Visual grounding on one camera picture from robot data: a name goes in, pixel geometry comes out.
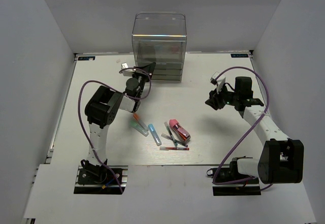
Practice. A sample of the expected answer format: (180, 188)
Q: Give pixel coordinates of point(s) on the blue capped marker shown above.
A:
(154, 134)

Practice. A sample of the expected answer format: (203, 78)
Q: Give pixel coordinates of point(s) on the green grey pen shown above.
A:
(170, 132)

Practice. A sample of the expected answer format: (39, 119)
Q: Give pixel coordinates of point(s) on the pink capped red stapler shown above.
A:
(182, 133)

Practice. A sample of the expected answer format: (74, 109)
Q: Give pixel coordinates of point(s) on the orange capped marker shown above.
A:
(140, 122)

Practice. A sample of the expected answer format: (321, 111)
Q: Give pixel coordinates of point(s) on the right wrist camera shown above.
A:
(218, 80)

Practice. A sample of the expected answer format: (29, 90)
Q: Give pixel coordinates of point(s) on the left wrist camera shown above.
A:
(126, 70)

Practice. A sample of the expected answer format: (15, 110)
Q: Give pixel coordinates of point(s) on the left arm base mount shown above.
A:
(88, 184)

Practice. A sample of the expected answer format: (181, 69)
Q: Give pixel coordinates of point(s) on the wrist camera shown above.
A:
(218, 80)
(126, 70)

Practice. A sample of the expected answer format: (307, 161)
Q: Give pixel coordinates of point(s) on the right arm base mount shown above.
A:
(231, 184)

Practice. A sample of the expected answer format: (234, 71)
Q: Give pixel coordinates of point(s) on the green capped marker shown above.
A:
(139, 128)

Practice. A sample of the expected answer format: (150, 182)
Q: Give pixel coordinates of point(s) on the clear acrylic drawer organizer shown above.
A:
(160, 37)

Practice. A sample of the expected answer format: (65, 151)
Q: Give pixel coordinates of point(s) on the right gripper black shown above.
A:
(215, 99)

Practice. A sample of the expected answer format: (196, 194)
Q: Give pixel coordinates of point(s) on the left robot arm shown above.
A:
(102, 109)

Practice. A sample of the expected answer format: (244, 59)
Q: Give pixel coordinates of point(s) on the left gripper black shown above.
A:
(148, 69)

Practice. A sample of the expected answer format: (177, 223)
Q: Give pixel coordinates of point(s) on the purple tipped pen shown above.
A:
(178, 142)

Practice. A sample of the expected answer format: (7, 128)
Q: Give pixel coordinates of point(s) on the red pen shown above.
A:
(174, 148)

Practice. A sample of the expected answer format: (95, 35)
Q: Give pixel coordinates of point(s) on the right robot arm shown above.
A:
(281, 160)

